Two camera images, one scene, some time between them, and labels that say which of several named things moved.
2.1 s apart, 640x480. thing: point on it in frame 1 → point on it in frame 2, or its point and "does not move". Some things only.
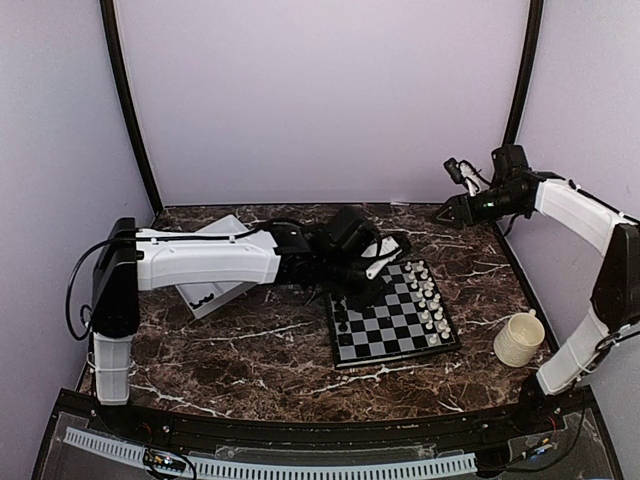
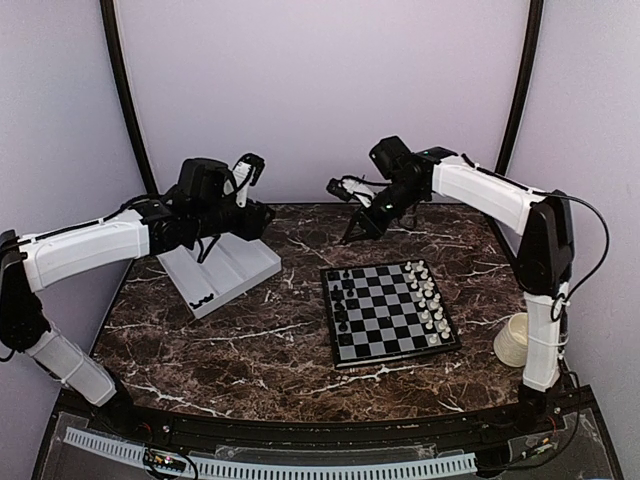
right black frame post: (527, 70) does not move
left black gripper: (366, 299) → (256, 222)
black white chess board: (408, 320) does not move
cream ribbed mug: (520, 339) does not move
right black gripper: (459, 213) → (374, 227)
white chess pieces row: (429, 300) does not move
